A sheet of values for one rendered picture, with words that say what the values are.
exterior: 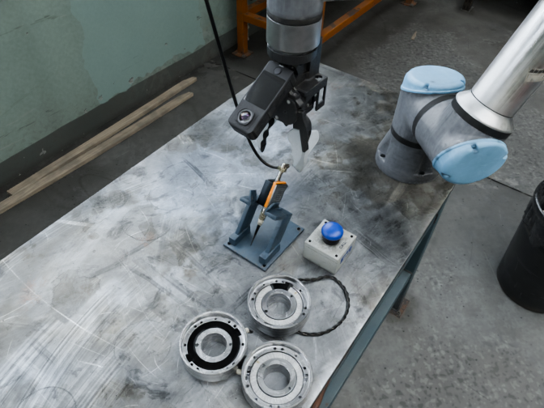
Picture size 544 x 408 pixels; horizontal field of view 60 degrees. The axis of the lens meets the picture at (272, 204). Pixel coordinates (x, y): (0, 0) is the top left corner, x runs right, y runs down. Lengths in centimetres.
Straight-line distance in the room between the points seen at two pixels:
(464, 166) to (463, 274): 116
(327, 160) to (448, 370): 95
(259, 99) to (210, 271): 35
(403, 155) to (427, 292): 95
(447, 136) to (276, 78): 35
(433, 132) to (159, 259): 56
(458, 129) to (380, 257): 27
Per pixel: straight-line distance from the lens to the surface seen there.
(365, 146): 115
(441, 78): 99
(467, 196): 233
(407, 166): 105
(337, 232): 84
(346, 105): 127
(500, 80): 87
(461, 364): 180
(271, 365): 75
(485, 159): 90
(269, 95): 68
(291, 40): 65
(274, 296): 81
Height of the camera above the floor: 151
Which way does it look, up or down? 46 degrees down
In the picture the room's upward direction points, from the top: 3 degrees clockwise
